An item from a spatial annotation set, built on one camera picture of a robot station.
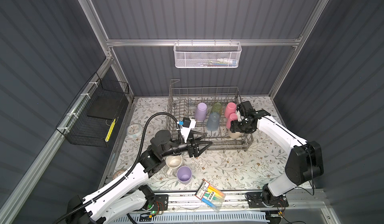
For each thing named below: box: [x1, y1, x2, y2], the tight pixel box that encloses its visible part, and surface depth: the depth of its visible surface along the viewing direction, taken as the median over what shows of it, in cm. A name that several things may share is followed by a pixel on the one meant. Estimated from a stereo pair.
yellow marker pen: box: [105, 118, 117, 143], surface depth 71 cm
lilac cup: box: [194, 102, 208, 122], surface depth 95 cm
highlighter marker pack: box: [195, 179, 226, 213], surface depth 77 cm
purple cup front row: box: [176, 165, 193, 185], surface depth 82 cm
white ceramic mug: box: [165, 154, 183, 177], surface depth 80 cm
